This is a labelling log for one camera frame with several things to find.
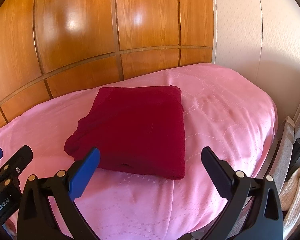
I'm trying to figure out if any dark red garment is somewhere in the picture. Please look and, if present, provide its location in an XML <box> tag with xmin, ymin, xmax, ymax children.
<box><xmin>64</xmin><ymin>86</ymin><xmax>185</xmax><ymax>180</ymax></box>

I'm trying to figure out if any cream knitted cloth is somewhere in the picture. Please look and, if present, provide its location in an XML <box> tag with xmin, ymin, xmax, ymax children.
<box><xmin>279</xmin><ymin>167</ymin><xmax>300</xmax><ymax>239</ymax></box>

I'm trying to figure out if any grey upholstered chair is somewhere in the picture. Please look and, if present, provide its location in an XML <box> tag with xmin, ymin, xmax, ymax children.
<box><xmin>230</xmin><ymin>115</ymin><xmax>300</xmax><ymax>240</ymax></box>

